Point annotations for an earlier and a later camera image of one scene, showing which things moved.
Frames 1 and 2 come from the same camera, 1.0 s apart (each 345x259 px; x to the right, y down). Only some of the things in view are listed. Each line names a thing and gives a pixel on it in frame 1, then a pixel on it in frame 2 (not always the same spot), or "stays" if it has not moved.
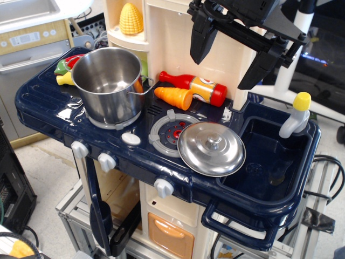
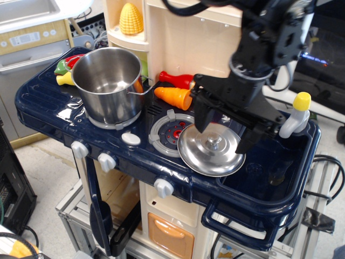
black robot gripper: x=249 y=21 -> x=241 y=97
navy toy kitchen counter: x=246 y=203 stays
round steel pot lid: x=214 y=149 stays
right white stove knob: x=163 y=187 stays
